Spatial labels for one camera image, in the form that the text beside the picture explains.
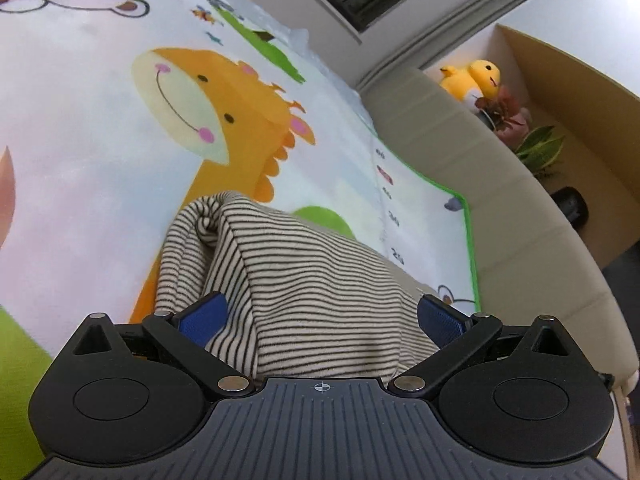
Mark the yellow plush duck toy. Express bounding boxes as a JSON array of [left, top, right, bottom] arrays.
[[439, 60, 501, 113]]

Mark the green snake plant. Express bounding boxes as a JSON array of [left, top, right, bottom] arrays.
[[515, 125, 564, 177]]

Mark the black round object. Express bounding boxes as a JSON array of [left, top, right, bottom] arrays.
[[551, 186, 589, 230]]

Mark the red leafed potted plant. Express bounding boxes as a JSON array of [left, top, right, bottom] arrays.
[[475, 84, 532, 151]]

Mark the colourful cartoon play mat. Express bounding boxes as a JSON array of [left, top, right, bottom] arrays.
[[1, 0, 480, 479]]

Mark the striped beige knit garment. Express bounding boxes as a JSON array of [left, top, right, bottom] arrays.
[[155, 192, 437, 382]]

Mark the beige padded headboard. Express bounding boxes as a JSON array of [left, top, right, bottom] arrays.
[[362, 68, 639, 393]]

